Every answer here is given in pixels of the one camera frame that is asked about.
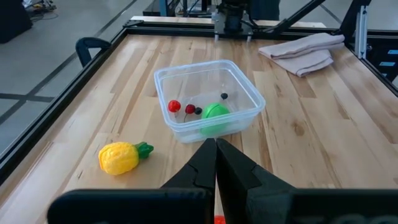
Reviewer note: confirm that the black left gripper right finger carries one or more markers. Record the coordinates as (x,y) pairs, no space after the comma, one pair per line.
(248,199)

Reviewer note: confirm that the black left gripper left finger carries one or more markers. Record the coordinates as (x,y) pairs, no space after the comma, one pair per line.
(186,202)

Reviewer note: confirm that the red toy tomato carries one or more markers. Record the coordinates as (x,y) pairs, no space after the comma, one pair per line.
(219,220)

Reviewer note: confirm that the yellow toy pineapple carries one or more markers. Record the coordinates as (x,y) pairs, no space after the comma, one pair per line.
(118,158)

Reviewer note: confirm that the green toy fruit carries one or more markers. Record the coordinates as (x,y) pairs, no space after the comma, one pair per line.
(214,118)

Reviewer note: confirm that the black toy blueberry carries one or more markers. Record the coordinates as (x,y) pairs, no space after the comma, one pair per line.
(224,96)
(198,110)

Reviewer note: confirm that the dark red toy cherry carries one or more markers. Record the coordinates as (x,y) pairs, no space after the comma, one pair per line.
(190,109)

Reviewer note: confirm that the bright red toy cherry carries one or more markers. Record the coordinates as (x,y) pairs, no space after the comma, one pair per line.
(174,106)

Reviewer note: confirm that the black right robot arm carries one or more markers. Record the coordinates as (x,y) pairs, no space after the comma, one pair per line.
(233,18)

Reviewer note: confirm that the clear plastic tupperware container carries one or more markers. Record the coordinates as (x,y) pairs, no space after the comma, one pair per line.
(192,77)

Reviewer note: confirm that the folded pink cloth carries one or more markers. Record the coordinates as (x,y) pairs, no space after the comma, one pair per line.
(298,53)

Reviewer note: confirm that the blue metal workbench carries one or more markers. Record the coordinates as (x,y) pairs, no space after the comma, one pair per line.
(163,7)

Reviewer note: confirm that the black aluminium table frame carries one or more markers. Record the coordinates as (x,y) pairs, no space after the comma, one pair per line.
(62,101)

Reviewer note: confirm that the black frame bracket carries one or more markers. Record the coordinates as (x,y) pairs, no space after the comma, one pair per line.
(90,42)

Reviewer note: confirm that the silver aluminium post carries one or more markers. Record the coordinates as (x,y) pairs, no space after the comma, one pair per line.
(360,31)

